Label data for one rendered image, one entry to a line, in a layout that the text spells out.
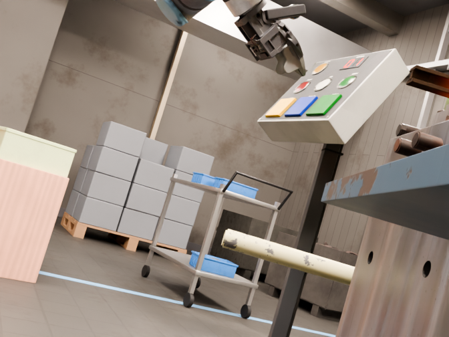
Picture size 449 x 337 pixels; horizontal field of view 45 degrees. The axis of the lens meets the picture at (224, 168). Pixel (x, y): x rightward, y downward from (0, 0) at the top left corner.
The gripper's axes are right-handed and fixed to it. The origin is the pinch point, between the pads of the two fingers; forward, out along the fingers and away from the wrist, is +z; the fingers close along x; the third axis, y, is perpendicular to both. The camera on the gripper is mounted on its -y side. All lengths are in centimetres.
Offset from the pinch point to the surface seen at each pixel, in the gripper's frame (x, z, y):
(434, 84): 44.9, 2.4, 7.8
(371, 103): 7.0, 16.5, -6.5
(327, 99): 0.3, 10.2, -1.0
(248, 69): -600, 157, -289
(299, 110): -7.5, 10.2, 3.1
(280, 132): -18.2, 15.1, 6.2
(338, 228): -432, 342, -178
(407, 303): 55, 17, 41
